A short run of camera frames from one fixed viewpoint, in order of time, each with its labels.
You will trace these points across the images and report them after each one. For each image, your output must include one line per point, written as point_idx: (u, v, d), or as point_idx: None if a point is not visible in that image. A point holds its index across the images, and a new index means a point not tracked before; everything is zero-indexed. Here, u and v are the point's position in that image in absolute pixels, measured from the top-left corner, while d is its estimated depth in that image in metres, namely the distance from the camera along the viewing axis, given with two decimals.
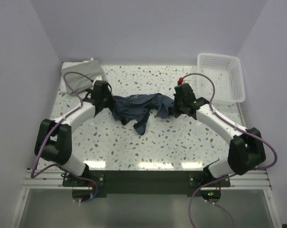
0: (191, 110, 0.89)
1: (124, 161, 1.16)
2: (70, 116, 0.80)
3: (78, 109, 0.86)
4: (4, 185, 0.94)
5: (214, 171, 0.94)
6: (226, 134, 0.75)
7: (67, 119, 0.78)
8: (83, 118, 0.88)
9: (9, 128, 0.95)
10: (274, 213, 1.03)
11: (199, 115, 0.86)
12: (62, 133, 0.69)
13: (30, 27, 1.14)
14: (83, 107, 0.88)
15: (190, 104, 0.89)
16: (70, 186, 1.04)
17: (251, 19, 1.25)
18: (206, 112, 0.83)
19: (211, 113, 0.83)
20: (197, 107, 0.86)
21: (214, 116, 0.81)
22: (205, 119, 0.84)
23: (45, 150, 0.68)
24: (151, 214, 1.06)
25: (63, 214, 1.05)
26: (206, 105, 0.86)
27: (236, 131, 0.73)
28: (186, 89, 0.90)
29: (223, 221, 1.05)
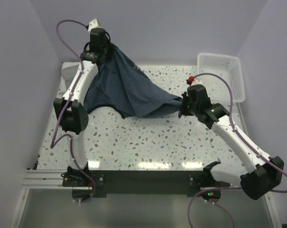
0: (207, 119, 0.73)
1: (124, 161, 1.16)
2: (76, 87, 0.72)
3: (81, 73, 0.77)
4: (4, 185, 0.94)
5: (216, 175, 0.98)
6: (245, 157, 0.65)
7: (75, 93, 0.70)
8: (89, 81, 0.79)
9: (8, 128, 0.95)
10: (274, 213, 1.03)
11: (215, 128, 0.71)
12: (76, 109, 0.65)
13: (30, 27, 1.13)
14: (85, 71, 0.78)
15: (206, 111, 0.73)
16: (70, 186, 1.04)
17: (250, 19, 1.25)
18: (225, 127, 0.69)
19: (231, 128, 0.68)
20: (215, 118, 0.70)
21: (235, 136, 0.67)
22: (223, 135, 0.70)
23: (65, 122, 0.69)
24: (151, 214, 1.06)
25: (63, 214, 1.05)
26: (225, 116, 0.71)
27: (259, 159, 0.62)
28: (202, 93, 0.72)
29: (222, 221, 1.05)
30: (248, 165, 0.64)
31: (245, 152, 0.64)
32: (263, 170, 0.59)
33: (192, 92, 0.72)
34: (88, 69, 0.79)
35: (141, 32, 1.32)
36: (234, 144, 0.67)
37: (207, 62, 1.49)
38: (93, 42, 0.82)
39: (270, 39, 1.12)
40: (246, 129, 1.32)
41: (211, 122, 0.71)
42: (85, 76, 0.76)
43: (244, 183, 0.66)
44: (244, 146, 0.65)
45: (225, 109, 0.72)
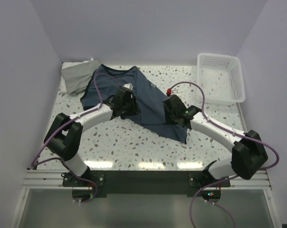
0: (185, 121, 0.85)
1: (124, 161, 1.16)
2: (85, 115, 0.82)
3: (97, 110, 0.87)
4: (4, 185, 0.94)
5: (215, 174, 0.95)
6: (226, 141, 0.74)
7: (81, 118, 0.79)
8: (98, 119, 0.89)
9: (8, 128, 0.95)
10: (274, 213, 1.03)
11: (193, 125, 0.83)
12: (73, 131, 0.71)
13: (30, 27, 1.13)
14: (101, 109, 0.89)
15: (181, 114, 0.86)
16: (70, 186, 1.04)
17: (251, 19, 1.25)
18: (200, 121, 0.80)
19: (206, 120, 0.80)
20: (190, 117, 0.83)
21: (210, 125, 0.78)
22: (201, 128, 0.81)
23: (53, 144, 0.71)
24: (151, 214, 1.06)
25: (64, 214, 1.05)
26: (198, 113, 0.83)
27: (236, 136, 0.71)
28: (174, 100, 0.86)
29: (222, 221, 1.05)
30: (229, 146, 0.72)
31: (222, 135, 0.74)
32: (242, 144, 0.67)
33: (167, 102, 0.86)
34: (103, 110, 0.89)
35: (142, 32, 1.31)
36: (212, 132, 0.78)
37: (207, 62, 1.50)
38: (118, 96, 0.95)
39: (269, 39, 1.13)
40: (246, 129, 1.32)
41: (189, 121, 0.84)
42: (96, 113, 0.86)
43: (234, 167, 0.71)
44: (221, 131, 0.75)
45: (197, 108, 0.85)
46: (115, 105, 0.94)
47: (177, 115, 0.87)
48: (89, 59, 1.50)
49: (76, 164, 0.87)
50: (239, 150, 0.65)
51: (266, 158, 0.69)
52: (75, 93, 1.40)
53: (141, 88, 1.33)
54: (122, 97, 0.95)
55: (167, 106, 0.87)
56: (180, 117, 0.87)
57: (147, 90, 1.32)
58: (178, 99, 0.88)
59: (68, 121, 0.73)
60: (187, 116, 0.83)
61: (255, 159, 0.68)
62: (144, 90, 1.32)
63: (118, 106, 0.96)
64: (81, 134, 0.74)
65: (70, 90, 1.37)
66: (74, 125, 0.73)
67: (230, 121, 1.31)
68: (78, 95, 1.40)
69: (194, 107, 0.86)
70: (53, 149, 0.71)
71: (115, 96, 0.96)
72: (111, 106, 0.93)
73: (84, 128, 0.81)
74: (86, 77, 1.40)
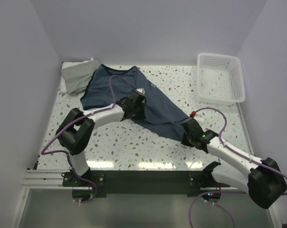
0: (202, 145, 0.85)
1: (124, 161, 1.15)
2: (97, 113, 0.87)
3: (108, 110, 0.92)
4: (5, 185, 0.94)
5: (218, 177, 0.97)
6: (241, 167, 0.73)
7: (94, 115, 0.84)
8: (110, 119, 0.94)
9: (9, 128, 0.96)
10: (274, 213, 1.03)
11: (209, 148, 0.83)
12: (86, 127, 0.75)
13: (29, 26, 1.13)
14: (113, 109, 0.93)
15: (199, 137, 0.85)
16: (70, 186, 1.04)
17: (251, 18, 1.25)
18: (217, 146, 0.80)
19: (222, 145, 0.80)
20: (207, 141, 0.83)
21: (226, 150, 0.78)
22: (217, 152, 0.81)
23: (64, 137, 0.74)
24: (151, 215, 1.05)
25: (64, 213, 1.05)
26: (215, 137, 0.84)
27: (252, 163, 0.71)
28: (193, 122, 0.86)
29: (222, 222, 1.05)
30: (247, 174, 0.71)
31: (238, 161, 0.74)
32: (258, 172, 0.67)
33: (185, 125, 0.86)
34: (115, 110, 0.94)
35: (141, 31, 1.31)
36: (228, 157, 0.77)
37: (207, 62, 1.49)
38: (131, 100, 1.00)
39: (270, 38, 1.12)
40: (246, 128, 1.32)
41: (206, 145, 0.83)
42: (108, 112, 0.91)
43: (252, 194, 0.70)
44: (236, 156, 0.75)
45: (214, 133, 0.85)
46: (127, 108, 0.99)
47: (196, 139, 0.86)
48: (89, 59, 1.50)
49: (79, 162, 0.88)
50: (256, 178, 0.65)
51: (285, 188, 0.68)
52: (75, 93, 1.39)
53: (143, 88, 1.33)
54: (134, 100, 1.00)
55: (185, 128, 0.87)
56: (198, 140, 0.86)
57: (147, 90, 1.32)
58: (196, 122, 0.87)
59: (81, 117, 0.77)
60: (205, 140, 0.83)
61: (274, 187, 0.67)
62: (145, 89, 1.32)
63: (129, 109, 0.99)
64: (92, 131, 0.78)
65: (70, 90, 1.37)
66: (87, 120, 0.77)
67: (230, 121, 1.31)
68: (78, 95, 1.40)
69: (211, 130, 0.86)
70: (64, 141, 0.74)
71: (128, 99, 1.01)
72: (124, 108, 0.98)
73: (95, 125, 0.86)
74: (87, 77, 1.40)
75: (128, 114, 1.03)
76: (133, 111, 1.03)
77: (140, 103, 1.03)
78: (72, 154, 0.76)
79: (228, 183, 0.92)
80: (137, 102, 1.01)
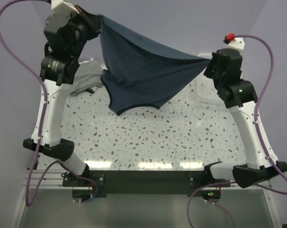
0: (230, 97, 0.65)
1: (124, 161, 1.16)
2: (43, 126, 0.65)
3: (46, 105, 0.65)
4: (4, 185, 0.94)
5: (215, 172, 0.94)
6: (252, 155, 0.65)
7: (44, 134, 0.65)
8: (61, 106, 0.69)
9: (8, 128, 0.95)
10: (274, 213, 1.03)
11: (234, 110, 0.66)
12: (50, 152, 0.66)
13: (29, 26, 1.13)
14: (50, 99, 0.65)
15: (231, 87, 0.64)
16: (70, 186, 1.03)
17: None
18: (246, 115, 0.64)
19: (253, 119, 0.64)
20: (240, 101, 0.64)
21: (253, 129, 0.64)
22: (241, 122, 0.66)
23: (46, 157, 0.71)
24: (151, 215, 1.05)
25: (63, 214, 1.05)
26: (251, 101, 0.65)
27: (266, 160, 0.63)
28: (237, 63, 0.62)
29: (223, 222, 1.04)
30: (252, 162, 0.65)
31: (255, 149, 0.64)
32: (265, 171, 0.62)
33: (225, 60, 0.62)
34: (54, 96, 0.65)
35: None
36: (245, 133, 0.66)
37: None
38: (55, 44, 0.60)
39: None
40: None
41: (234, 103, 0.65)
42: (50, 109, 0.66)
43: (239, 173, 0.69)
44: (256, 143, 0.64)
45: (254, 91, 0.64)
46: (66, 62, 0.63)
47: (225, 83, 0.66)
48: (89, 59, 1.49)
49: (74, 163, 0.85)
50: (258, 175, 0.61)
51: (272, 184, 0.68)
52: (75, 93, 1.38)
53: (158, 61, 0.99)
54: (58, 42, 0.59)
55: (223, 60, 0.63)
56: (227, 89, 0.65)
57: (129, 58, 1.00)
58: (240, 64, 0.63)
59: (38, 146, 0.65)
60: (236, 100, 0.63)
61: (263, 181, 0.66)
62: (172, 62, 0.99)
63: (66, 58, 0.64)
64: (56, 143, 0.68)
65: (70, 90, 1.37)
66: (47, 151, 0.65)
67: (230, 121, 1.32)
68: (78, 95, 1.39)
69: (254, 90, 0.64)
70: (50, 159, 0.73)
71: (49, 45, 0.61)
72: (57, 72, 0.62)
73: (56, 135, 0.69)
74: (87, 76, 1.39)
75: (74, 67, 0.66)
76: (72, 56, 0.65)
77: (68, 40, 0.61)
78: (65, 159, 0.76)
79: (225, 176, 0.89)
80: (63, 42, 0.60)
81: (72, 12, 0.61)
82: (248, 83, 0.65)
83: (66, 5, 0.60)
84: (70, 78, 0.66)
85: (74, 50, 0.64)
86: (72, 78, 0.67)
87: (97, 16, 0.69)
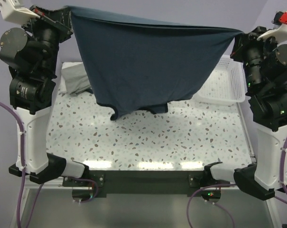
0: (267, 115, 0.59)
1: (124, 161, 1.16)
2: (25, 156, 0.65)
3: (23, 136, 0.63)
4: (4, 185, 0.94)
5: (215, 173, 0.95)
6: (265, 176, 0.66)
7: (29, 164, 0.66)
8: (41, 130, 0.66)
9: (8, 128, 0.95)
10: (274, 213, 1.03)
11: (265, 129, 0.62)
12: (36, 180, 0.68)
13: None
14: (27, 129, 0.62)
15: (271, 104, 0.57)
16: (70, 186, 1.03)
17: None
18: (275, 141, 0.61)
19: (281, 145, 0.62)
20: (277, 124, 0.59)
21: (278, 155, 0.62)
22: (267, 142, 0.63)
23: None
24: (151, 214, 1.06)
25: (63, 214, 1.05)
26: None
27: (278, 184, 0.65)
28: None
29: (223, 221, 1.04)
30: (262, 180, 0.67)
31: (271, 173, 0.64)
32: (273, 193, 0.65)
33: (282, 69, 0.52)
34: (30, 125, 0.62)
35: None
36: (267, 155, 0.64)
37: None
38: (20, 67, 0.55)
39: None
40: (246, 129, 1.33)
41: (269, 123, 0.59)
42: (30, 139, 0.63)
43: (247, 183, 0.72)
44: (274, 169, 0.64)
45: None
46: (36, 86, 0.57)
47: (263, 96, 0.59)
48: None
49: (70, 170, 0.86)
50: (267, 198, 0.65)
51: None
52: (75, 93, 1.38)
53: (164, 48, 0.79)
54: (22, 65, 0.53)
55: (280, 68, 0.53)
56: (265, 104, 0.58)
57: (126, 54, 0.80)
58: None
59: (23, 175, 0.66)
60: (273, 120, 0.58)
61: None
62: (189, 37, 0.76)
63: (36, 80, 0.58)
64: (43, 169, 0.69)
65: (70, 90, 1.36)
66: (34, 179, 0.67)
67: (230, 121, 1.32)
68: (78, 95, 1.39)
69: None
70: None
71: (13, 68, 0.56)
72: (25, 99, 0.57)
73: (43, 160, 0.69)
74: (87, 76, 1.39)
75: (48, 88, 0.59)
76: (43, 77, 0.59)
77: (31, 60, 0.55)
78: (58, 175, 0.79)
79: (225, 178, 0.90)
80: (29, 64, 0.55)
81: (30, 18, 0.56)
82: None
83: (19, 12, 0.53)
84: (45, 102, 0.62)
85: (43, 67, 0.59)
86: (47, 100, 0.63)
87: (63, 11, 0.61)
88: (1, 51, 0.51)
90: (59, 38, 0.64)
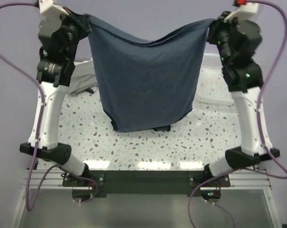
0: (235, 81, 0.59)
1: (124, 161, 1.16)
2: (41, 128, 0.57)
3: (44, 107, 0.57)
4: (4, 185, 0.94)
5: (214, 169, 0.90)
6: (248, 141, 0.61)
7: (42, 137, 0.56)
8: (59, 108, 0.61)
9: (8, 127, 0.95)
10: (274, 213, 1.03)
11: (237, 95, 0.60)
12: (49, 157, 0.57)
13: (29, 25, 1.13)
14: (48, 101, 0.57)
15: (239, 71, 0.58)
16: (70, 186, 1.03)
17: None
18: (248, 102, 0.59)
19: (255, 106, 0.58)
20: (245, 88, 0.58)
21: (254, 114, 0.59)
22: (241, 108, 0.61)
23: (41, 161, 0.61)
24: (151, 214, 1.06)
25: (63, 214, 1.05)
26: (257, 88, 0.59)
27: (260, 147, 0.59)
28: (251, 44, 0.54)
29: (222, 222, 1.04)
30: (246, 148, 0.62)
31: (252, 136, 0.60)
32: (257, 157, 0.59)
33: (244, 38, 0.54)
34: (51, 98, 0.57)
35: None
36: (245, 120, 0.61)
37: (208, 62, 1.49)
38: (50, 47, 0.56)
39: None
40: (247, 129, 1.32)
41: (238, 89, 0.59)
42: (49, 109, 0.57)
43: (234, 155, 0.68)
44: (253, 130, 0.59)
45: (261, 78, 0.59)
46: (61, 65, 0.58)
47: (232, 64, 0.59)
48: (89, 58, 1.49)
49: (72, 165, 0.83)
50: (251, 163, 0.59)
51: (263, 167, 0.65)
52: (75, 93, 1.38)
53: (159, 56, 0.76)
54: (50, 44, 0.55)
55: (241, 39, 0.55)
56: (234, 72, 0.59)
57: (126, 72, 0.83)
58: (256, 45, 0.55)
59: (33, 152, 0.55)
60: (241, 85, 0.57)
61: None
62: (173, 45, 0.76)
63: (61, 61, 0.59)
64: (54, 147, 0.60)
65: (70, 90, 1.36)
66: (46, 154, 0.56)
67: (230, 121, 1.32)
68: (78, 95, 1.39)
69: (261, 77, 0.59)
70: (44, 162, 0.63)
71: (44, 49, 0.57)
72: (51, 75, 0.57)
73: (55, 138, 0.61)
74: (87, 76, 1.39)
75: (69, 69, 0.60)
76: (68, 58, 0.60)
77: (60, 42, 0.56)
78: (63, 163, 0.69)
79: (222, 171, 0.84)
80: (58, 45, 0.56)
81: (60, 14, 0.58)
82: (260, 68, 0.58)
83: (55, 8, 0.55)
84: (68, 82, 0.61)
85: (69, 52, 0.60)
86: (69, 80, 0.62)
87: (83, 16, 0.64)
88: (40, 31, 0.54)
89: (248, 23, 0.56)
90: (79, 35, 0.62)
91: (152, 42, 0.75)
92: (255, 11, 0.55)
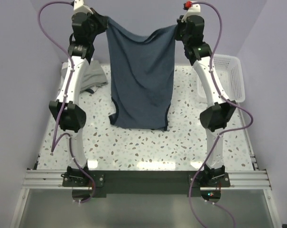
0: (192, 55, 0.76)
1: (124, 161, 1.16)
2: (69, 87, 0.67)
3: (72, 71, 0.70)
4: (4, 185, 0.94)
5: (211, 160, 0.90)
6: (209, 96, 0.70)
7: (69, 95, 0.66)
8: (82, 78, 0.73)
9: (9, 127, 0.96)
10: (275, 214, 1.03)
11: (195, 64, 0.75)
12: (74, 113, 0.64)
13: (29, 25, 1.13)
14: (76, 68, 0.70)
15: (193, 48, 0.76)
16: (70, 186, 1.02)
17: (251, 14, 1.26)
18: (204, 66, 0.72)
19: (209, 68, 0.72)
20: (198, 55, 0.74)
21: (209, 75, 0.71)
22: (200, 74, 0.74)
23: (63, 121, 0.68)
24: (151, 215, 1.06)
25: (63, 215, 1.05)
26: (207, 57, 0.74)
27: (219, 99, 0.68)
28: (199, 29, 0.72)
29: (222, 222, 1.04)
30: (210, 102, 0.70)
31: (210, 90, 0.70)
32: (218, 106, 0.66)
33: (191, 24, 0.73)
34: (78, 66, 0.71)
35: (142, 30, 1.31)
36: (205, 83, 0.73)
37: None
38: (78, 34, 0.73)
39: (269, 36, 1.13)
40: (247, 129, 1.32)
41: (194, 59, 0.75)
42: (77, 75, 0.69)
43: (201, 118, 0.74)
44: (211, 86, 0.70)
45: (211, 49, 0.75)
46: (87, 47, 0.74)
47: (190, 44, 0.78)
48: None
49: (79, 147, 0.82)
50: (213, 110, 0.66)
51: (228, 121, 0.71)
52: None
53: (151, 50, 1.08)
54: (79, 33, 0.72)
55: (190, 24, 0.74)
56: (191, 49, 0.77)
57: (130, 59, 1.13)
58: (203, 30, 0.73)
59: (61, 107, 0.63)
60: (195, 54, 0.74)
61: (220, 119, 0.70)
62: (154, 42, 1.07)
63: (86, 44, 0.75)
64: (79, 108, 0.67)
65: None
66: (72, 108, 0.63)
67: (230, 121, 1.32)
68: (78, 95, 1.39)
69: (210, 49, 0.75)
70: (66, 125, 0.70)
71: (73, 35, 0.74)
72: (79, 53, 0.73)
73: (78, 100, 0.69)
74: (87, 76, 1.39)
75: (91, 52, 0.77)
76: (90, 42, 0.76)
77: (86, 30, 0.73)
78: (77, 130, 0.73)
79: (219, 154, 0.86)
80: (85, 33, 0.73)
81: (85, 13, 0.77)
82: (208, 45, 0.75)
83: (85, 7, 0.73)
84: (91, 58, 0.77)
85: (90, 39, 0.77)
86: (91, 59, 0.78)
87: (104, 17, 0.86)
88: (73, 22, 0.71)
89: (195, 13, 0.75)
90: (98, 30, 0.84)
91: (146, 41, 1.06)
92: (199, 11, 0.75)
